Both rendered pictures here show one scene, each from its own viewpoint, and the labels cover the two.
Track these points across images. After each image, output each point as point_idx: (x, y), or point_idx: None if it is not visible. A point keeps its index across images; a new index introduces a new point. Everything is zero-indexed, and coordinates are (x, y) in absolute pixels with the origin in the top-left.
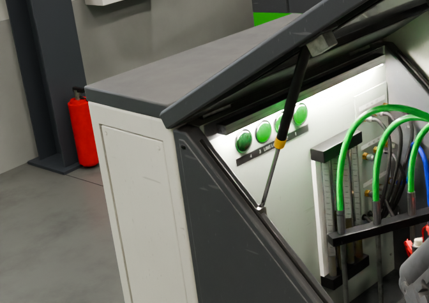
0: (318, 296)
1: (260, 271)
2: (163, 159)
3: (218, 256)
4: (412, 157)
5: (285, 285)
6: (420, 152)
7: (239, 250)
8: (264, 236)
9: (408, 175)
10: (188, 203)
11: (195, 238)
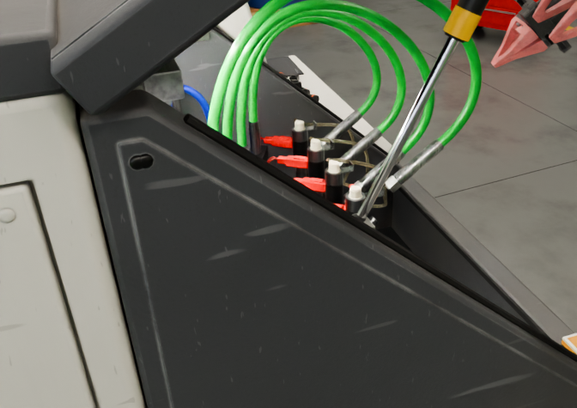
0: (508, 320)
1: (393, 354)
2: (36, 244)
3: (264, 393)
4: (245, 90)
5: (457, 344)
6: (197, 96)
7: (337, 344)
8: (418, 272)
9: (239, 121)
10: (152, 325)
11: (179, 398)
